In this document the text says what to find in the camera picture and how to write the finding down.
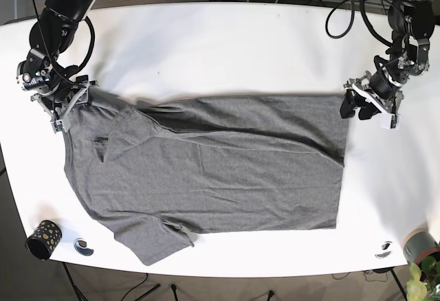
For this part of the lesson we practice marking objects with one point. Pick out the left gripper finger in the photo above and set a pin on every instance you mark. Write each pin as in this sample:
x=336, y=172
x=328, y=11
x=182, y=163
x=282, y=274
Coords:
x=349, y=105
x=368, y=110

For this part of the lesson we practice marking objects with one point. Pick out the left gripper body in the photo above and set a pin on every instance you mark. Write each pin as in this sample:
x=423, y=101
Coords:
x=384, y=90

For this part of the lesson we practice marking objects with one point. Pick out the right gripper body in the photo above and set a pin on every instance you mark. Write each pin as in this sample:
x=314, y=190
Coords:
x=60, y=101

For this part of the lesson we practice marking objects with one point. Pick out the grey heather T-shirt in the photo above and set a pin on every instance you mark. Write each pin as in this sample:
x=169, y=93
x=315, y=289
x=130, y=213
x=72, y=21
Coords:
x=155, y=175

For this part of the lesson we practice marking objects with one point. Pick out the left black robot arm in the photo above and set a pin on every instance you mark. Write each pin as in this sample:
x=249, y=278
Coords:
x=412, y=23

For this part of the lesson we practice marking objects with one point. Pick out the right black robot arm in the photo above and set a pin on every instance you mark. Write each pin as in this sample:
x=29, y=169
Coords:
x=50, y=36

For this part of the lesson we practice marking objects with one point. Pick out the black gold-dotted cup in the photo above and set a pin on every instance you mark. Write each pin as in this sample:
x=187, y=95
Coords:
x=44, y=239

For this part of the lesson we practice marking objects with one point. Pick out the left silver table grommet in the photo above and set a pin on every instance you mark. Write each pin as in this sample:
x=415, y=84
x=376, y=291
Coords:
x=82, y=248

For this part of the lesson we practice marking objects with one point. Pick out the silver table grommet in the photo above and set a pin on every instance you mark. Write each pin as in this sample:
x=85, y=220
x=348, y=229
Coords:
x=82, y=248
x=384, y=250

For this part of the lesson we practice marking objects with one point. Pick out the right silver table grommet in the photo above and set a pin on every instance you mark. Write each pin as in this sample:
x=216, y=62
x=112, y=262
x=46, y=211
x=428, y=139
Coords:
x=384, y=250

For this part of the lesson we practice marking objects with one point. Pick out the grey flower pot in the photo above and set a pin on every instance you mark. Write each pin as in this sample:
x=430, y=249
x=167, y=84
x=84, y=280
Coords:
x=420, y=244

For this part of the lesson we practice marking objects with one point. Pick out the green potted plant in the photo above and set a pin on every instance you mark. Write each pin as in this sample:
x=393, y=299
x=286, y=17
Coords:
x=424, y=280

